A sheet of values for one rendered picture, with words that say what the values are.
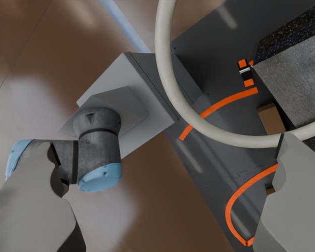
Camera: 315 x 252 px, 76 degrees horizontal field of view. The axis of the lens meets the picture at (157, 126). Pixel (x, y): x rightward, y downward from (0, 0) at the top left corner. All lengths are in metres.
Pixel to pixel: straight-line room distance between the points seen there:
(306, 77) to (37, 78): 2.46
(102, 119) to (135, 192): 1.71
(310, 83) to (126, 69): 0.75
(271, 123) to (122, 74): 1.12
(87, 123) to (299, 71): 0.83
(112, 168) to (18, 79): 2.39
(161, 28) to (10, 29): 2.60
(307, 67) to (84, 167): 0.87
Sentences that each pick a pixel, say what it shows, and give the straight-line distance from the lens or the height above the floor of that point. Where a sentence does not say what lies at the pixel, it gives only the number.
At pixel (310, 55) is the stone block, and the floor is 0.79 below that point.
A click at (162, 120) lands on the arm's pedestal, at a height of 0.85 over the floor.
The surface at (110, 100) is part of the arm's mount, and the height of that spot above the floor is 1.04.
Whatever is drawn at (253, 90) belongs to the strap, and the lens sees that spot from 1.70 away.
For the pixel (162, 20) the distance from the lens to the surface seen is 0.40.
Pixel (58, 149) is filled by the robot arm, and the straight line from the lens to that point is 0.70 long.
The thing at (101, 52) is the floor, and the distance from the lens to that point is 2.08.
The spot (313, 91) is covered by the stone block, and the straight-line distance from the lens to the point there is 1.00.
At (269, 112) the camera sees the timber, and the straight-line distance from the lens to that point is 1.63.
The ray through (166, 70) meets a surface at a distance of 0.41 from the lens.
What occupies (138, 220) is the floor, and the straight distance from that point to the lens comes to 2.65.
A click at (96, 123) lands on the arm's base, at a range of 0.77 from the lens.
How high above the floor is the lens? 1.70
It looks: 62 degrees down
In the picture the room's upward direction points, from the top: 131 degrees counter-clockwise
